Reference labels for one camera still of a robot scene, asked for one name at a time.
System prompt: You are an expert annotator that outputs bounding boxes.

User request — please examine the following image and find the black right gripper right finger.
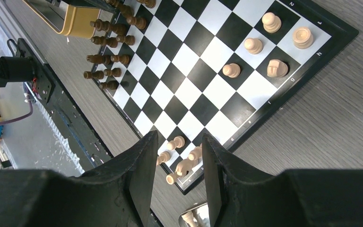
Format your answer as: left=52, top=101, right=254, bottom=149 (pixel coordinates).
left=202, top=134, right=363, bottom=227

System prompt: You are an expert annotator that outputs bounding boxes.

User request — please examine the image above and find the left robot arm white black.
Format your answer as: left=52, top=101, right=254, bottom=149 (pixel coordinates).
left=0, top=56, right=36, bottom=87

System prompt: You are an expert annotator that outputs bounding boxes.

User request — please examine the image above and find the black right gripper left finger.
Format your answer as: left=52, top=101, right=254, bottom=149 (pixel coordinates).
left=0, top=131, right=158, bottom=227

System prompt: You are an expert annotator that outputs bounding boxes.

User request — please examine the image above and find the light wooden pawn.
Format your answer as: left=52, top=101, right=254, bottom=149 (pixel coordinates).
left=261, top=12, right=282, bottom=33

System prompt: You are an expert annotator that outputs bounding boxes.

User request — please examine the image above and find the silver tin lid tray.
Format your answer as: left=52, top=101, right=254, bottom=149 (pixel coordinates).
left=178, top=202, right=211, bottom=227

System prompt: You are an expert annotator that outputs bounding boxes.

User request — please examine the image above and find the light wooden rook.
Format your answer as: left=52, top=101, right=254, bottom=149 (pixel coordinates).
left=292, top=26, right=314, bottom=49

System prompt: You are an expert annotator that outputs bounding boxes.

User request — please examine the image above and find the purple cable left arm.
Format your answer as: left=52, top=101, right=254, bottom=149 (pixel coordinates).
left=0, top=92, right=35, bottom=129

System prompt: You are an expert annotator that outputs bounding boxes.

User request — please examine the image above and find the light wooden chess knight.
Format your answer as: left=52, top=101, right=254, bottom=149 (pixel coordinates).
left=267, top=59, right=289, bottom=78

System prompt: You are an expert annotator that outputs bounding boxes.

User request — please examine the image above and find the black white chessboard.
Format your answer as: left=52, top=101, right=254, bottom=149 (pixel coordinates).
left=89, top=0, right=359, bottom=196

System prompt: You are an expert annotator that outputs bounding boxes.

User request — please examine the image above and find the gold-rimmed metal tin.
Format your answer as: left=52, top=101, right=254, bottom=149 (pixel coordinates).
left=23, top=0, right=100, bottom=39

